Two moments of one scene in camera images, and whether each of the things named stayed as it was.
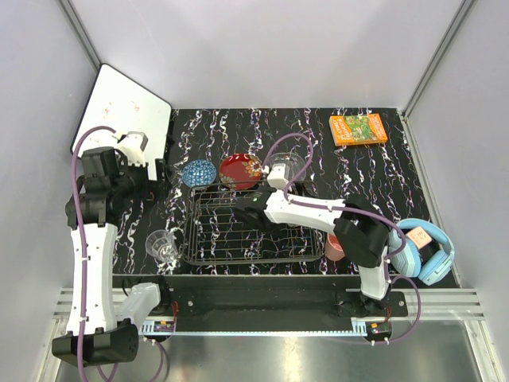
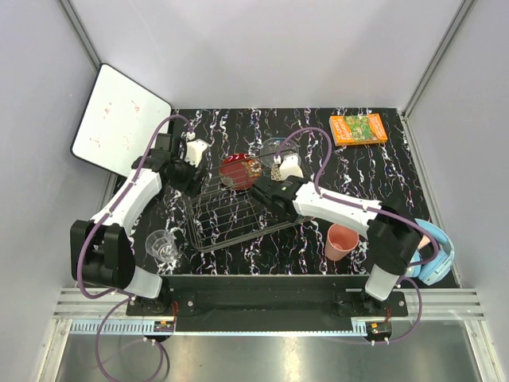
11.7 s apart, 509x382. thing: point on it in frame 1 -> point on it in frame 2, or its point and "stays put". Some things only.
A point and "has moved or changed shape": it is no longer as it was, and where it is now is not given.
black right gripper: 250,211 -> 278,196
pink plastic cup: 333,247 stays put
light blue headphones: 435,270 stays put
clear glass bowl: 297,165 has moved or changed shape
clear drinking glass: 162,245 stays put
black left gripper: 153,189 -> 191,186
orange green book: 357,130 stays put
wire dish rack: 214,234 has moved or changed shape
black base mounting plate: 271,298 stays put
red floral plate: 240,171 stays put
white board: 116,100 stays put
